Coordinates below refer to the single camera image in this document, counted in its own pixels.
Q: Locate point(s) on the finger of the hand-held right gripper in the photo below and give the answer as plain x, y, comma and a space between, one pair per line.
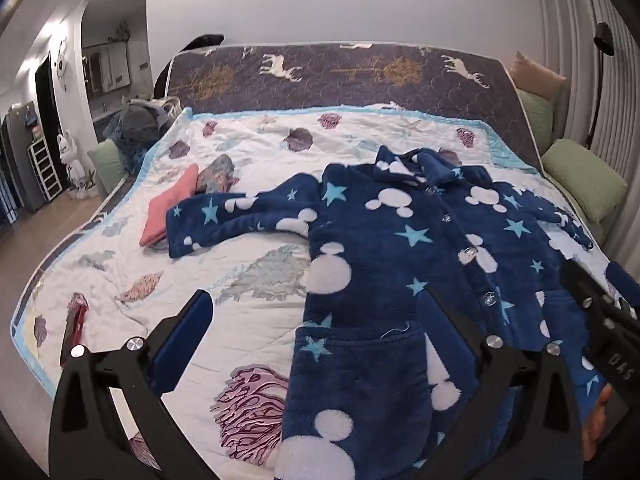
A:
582, 282
622, 285

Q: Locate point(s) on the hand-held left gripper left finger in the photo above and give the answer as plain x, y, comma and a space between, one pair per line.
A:
182, 340

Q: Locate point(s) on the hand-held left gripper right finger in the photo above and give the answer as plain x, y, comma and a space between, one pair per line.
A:
445, 345

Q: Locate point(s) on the blue fleece pajama jacket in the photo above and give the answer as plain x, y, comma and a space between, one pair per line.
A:
380, 270

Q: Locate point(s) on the pile of dark clothes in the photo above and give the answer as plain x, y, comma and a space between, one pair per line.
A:
135, 125

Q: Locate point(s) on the person's right hand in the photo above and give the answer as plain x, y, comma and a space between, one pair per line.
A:
600, 420

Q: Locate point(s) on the white seashell print quilt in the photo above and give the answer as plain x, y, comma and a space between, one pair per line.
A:
210, 285

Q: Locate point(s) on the large green pillow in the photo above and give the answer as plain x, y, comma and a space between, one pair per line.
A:
585, 180

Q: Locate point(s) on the red flat object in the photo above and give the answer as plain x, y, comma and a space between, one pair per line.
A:
74, 327

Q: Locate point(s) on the pink folded cloth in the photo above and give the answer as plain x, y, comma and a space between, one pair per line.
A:
165, 205

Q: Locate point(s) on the floral patterned folded cloth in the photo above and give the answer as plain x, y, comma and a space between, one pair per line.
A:
217, 172

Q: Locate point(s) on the small green pillow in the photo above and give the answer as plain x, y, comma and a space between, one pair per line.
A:
535, 115

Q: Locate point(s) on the black floor lamp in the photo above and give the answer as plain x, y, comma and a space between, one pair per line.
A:
600, 85

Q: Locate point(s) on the white bear figurine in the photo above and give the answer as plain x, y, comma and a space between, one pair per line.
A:
75, 165

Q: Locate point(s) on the tan pink pillow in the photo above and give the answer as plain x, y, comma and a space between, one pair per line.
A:
537, 75

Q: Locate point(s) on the white shelf rack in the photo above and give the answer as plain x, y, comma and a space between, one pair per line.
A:
45, 170

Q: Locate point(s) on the grey cabinet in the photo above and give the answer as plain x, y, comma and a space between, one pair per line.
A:
20, 160

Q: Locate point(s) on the dark deer print mattress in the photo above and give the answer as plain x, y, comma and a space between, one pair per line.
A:
350, 85

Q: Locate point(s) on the wall mirror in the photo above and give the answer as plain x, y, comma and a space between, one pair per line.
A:
106, 67

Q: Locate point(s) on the white wall decoration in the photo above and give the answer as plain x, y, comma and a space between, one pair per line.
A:
61, 65

